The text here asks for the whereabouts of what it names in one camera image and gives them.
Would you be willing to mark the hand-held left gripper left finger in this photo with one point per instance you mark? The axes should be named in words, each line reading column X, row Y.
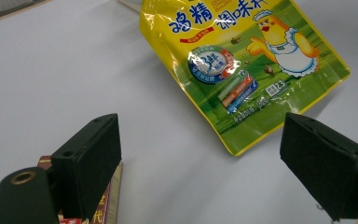
column 88, row 161

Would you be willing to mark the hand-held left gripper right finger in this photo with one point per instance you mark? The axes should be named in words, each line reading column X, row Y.
column 329, row 168

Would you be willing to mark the small brown red box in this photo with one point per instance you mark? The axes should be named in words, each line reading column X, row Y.
column 113, row 193

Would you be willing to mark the yellow green seasoning pouch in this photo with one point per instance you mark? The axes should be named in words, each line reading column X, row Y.
column 245, row 71

